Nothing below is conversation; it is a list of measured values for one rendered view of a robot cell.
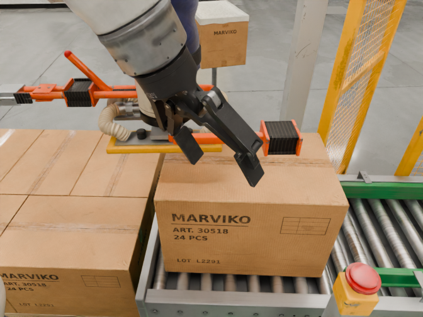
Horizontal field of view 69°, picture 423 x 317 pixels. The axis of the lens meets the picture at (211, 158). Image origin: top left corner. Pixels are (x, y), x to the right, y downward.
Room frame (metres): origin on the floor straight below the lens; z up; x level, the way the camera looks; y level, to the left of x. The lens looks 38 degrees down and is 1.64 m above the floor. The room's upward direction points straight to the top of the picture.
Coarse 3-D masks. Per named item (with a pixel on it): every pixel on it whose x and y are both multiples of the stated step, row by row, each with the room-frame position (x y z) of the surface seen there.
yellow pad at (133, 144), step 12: (132, 132) 0.80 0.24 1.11; (144, 132) 0.77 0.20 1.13; (192, 132) 0.77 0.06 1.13; (108, 144) 0.74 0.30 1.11; (120, 144) 0.74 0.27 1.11; (132, 144) 0.74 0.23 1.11; (144, 144) 0.74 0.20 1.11; (156, 144) 0.74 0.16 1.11; (168, 144) 0.74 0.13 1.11; (204, 144) 0.74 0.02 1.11; (216, 144) 0.74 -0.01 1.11
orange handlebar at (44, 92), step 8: (24, 88) 0.87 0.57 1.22; (32, 88) 0.87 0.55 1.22; (40, 88) 0.86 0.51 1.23; (48, 88) 0.86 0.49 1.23; (56, 88) 0.87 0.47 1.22; (112, 88) 0.88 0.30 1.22; (120, 88) 0.88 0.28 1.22; (128, 88) 0.88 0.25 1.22; (208, 88) 0.88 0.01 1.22; (32, 96) 0.83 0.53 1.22; (40, 96) 0.83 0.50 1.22; (48, 96) 0.83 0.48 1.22; (56, 96) 0.83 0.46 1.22; (96, 96) 0.83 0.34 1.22; (104, 96) 0.83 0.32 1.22; (112, 96) 0.83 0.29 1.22; (120, 96) 0.84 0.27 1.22; (128, 96) 0.84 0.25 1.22; (136, 96) 0.84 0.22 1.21; (168, 136) 0.61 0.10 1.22; (200, 136) 0.61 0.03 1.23; (208, 136) 0.61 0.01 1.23; (216, 136) 0.61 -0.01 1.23; (176, 144) 0.60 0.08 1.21
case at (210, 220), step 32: (224, 160) 0.86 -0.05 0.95; (288, 160) 0.86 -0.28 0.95; (320, 160) 0.86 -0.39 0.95; (160, 192) 0.70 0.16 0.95; (192, 192) 0.70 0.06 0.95; (224, 192) 0.70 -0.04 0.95; (256, 192) 0.70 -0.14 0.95; (288, 192) 0.70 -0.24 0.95; (320, 192) 0.70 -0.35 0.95; (160, 224) 0.67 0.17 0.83; (192, 224) 0.67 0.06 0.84; (224, 224) 0.66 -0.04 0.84; (256, 224) 0.66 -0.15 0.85; (288, 224) 0.65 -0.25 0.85; (320, 224) 0.65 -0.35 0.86; (192, 256) 0.67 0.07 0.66; (224, 256) 0.66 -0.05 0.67; (256, 256) 0.66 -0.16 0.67; (288, 256) 0.65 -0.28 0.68; (320, 256) 0.65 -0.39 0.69
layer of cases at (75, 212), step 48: (0, 144) 1.54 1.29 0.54; (48, 144) 1.54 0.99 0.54; (96, 144) 1.54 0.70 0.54; (0, 192) 1.12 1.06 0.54; (48, 192) 1.12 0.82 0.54; (96, 192) 1.12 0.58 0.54; (144, 192) 1.12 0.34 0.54; (0, 240) 0.82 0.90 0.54; (48, 240) 0.82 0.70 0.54; (96, 240) 0.82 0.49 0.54; (144, 240) 0.91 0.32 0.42; (48, 288) 0.70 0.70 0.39; (96, 288) 0.69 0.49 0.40
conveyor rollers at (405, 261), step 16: (400, 208) 1.00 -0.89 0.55; (416, 208) 1.01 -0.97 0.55; (352, 224) 0.91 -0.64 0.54; (368, 224) 0.91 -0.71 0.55; (384, 224) 0.92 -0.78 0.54; (400, 224) 0.93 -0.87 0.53; (336, 240) 0.82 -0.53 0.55; (352, 240) 0.82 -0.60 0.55; (368, 240) 0.84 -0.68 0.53; (400, 240) 0.82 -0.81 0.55; (416, 240) 0.82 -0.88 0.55; (160, 256) 0.75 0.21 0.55; (336, 256) 0.75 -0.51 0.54; (384, 256) 0.74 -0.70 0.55; (400, 256) 0.75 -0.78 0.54; (160, 272) 0.67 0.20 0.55; (160, 288) 0.61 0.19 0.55; (176, 288) 0.61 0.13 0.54; (208, 288) 0.61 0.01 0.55; (224, 288) 0.61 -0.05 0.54; (256, 288) 0.60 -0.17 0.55; (272, 288) 0.61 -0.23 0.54; (304, 288) 0.60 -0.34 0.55; (320, 288) 0.61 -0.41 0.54; (400, 288) 0.60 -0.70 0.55; (416, 288) 0.61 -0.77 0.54
